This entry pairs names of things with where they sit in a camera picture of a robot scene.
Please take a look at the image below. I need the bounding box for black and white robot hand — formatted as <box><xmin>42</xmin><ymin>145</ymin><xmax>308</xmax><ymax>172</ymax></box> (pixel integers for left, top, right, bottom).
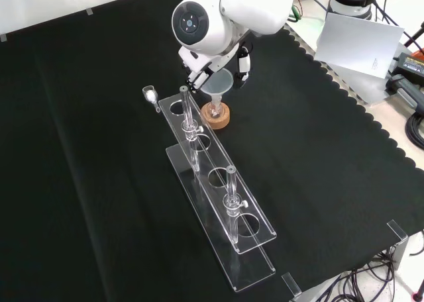
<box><xmin>178</xmin><ymin>42</ymin><xmax>253</xmax><ymax>93</ymax></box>

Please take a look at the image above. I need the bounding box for translucent plastic funnel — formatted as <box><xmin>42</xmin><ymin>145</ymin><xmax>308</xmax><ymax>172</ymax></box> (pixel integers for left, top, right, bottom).
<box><xmin>201</xmin><ymin>68</ymin><xmax>235</xmax><ymax>106</ymax></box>

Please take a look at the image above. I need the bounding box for clear round-bottom flask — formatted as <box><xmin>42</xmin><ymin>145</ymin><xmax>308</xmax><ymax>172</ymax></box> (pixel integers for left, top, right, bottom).
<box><xmin>207</xmin><ymin>95</ymin><xmax>224</xmax><ymax>119</ymax></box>

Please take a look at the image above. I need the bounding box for glass weighing funnel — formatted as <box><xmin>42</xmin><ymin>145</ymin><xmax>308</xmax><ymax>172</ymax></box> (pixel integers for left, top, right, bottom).
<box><xmin>142</xmin><ymin>85</ymin><xmax>162</xmax><ymax>115</ymax></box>

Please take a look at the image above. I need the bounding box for clear acrylic funnel stand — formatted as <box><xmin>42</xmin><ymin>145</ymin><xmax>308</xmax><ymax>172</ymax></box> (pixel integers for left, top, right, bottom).
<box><xmin>158</xmin><ymin>85</ymin><xmax>278</xmax><ymax>293</ymax></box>

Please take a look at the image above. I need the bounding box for black cloth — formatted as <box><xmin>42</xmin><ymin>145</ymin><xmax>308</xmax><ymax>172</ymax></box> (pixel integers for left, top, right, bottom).
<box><xmin>0</xmin><ymin>0</ymin><xmax>424</xmax><ymax>302</ymax></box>

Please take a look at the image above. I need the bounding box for pale board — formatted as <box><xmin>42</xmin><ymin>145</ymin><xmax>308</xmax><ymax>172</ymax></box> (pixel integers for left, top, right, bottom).
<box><xmin>313</xmin><ymin>11</ymin><xmax>406</xmax><ymax>81</ymax></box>

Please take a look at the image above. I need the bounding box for black power adapter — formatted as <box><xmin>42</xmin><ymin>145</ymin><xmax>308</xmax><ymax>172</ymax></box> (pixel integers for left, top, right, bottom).
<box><xmin>393</xmin><ymin>51</ymin><xmax>424</xmax><ymax>81</ymax></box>

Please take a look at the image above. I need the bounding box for clear acrylic edge clip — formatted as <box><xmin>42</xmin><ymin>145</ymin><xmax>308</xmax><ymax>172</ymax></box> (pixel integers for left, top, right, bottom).
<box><xmin>386</xmin><ymin>219</ymin><xmax>409</xmax><ymax>242</ymax></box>
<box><xmin>281</xmin><ymin>272</ymin><xmax>303</xmax><ymax>298</ymax></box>

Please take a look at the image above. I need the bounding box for cork ring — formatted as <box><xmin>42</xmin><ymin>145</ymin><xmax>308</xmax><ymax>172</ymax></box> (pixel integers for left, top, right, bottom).
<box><xmin>200</xmin><ymin>102</ymin><xmax>231</xmax><ymax>131</ymax></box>

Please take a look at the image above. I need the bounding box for black handle tool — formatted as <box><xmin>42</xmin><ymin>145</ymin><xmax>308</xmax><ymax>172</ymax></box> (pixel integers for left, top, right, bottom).
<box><xmin>385</xmin><ymin>74</ymin><xmax>424</xmax><ymax>111</ymax></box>

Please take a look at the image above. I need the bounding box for coiled black cable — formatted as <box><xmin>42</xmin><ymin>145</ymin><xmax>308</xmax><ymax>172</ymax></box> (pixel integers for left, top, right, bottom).
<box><xmin>405</xmin><ymin>111</ymin><xmax>424</xmax><ymax>150</ymax></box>

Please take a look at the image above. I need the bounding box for black cable bundle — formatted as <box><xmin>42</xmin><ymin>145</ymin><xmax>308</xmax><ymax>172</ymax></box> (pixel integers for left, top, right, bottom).
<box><xmin>317</xmin><ymin>248</ymin><xmax>399</xmax><ymax>302</ymax></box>

